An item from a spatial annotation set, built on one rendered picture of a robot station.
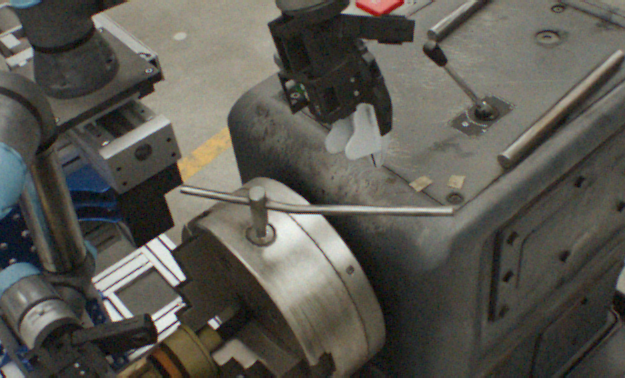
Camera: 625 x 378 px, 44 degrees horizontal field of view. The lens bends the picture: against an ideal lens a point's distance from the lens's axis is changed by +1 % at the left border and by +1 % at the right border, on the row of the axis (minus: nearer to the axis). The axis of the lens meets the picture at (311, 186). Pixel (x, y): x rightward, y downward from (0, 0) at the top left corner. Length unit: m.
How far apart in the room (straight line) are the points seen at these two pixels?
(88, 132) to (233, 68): 2.04
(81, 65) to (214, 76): 2.02
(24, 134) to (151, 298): 1.35
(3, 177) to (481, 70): 0.68
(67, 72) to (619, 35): 0.91
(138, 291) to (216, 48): 1.55
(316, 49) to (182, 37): 2.92
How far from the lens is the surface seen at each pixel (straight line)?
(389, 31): 0.85
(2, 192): 0.98
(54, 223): 1.24
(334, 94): 0.80
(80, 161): 1.49
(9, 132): 1.00
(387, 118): 0.84
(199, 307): 1.06
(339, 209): 0.90
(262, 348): 1.04
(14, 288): 1.22
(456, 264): 0.97
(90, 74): 1.42
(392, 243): 0.98
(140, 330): 1.11
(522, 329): 1.34
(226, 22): 3.74
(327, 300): 0.98
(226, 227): 1.01
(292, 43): 0.79
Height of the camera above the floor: 1.97
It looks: 45 degrees down
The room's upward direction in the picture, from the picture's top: 9 degrees counter-clockwise
